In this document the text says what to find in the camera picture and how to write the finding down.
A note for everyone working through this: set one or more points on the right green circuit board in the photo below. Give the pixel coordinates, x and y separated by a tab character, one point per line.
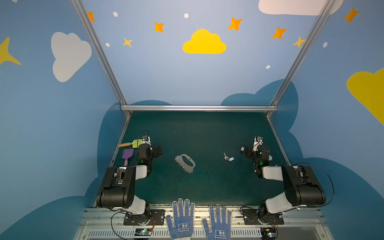
269	233

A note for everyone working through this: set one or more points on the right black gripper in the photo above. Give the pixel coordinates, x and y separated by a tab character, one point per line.
247	151

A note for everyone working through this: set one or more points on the green toy spatula wooden handle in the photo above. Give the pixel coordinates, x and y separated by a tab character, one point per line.
133	144

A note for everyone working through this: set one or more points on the right aluminium frame post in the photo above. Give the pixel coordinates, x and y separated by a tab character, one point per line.
304	50

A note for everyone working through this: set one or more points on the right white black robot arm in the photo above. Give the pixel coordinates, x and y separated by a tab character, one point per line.
301	186

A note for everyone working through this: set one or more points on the right blue dotted work glove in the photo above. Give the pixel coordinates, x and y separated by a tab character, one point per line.
220	224

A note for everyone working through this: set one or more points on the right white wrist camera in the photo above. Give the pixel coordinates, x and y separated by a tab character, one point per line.
258	141

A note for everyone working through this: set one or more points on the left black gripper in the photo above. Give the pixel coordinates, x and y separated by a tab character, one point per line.
156	151

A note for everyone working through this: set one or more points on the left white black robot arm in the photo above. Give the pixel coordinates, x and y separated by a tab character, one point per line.
117	191

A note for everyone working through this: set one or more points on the left aluminium frame post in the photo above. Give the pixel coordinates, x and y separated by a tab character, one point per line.
87	24

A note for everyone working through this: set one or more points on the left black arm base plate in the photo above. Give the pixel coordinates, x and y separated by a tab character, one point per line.
148	218

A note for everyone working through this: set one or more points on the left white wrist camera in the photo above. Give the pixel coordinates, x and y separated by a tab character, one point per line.
146	140

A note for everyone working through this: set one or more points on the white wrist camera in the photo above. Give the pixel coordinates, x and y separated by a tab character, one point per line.
258	141
146	140

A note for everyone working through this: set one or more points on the green circuit board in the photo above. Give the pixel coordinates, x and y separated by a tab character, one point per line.
143	233
269	233

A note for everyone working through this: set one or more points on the left blue dotted work glove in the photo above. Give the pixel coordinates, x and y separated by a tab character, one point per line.
181	224

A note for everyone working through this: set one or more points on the purple toy spatula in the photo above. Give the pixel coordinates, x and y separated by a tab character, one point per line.
127	154

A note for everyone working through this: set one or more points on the aluminium frame post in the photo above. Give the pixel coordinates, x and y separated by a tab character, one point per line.
304	50
87	24

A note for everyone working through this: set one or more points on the blue dotted work glove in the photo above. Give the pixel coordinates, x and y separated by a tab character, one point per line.
220	224
181	224

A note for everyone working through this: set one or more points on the horizontal aluminium frame bar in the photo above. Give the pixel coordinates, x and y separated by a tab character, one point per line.
200	108

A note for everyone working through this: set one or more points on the key with blue tag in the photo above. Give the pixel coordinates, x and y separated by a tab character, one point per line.
229	159

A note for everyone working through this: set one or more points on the left green circuit board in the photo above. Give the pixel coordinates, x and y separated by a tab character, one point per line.
143	233

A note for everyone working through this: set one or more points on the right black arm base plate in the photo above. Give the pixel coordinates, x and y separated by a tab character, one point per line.
253	217

